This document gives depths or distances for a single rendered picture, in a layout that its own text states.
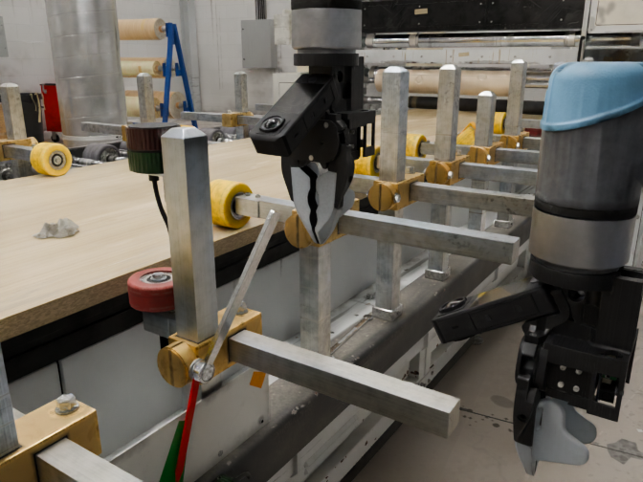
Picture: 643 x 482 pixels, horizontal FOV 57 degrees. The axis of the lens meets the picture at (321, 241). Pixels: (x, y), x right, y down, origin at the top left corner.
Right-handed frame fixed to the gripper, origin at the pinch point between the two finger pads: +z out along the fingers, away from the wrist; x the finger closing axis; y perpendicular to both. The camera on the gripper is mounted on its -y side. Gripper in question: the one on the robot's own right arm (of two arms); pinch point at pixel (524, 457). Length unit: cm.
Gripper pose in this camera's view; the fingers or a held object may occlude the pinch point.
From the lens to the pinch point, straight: 61.4
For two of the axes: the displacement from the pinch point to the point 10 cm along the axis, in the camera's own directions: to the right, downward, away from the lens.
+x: 5.5, -2.6, 8.0
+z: 0.0, 9.5, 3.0
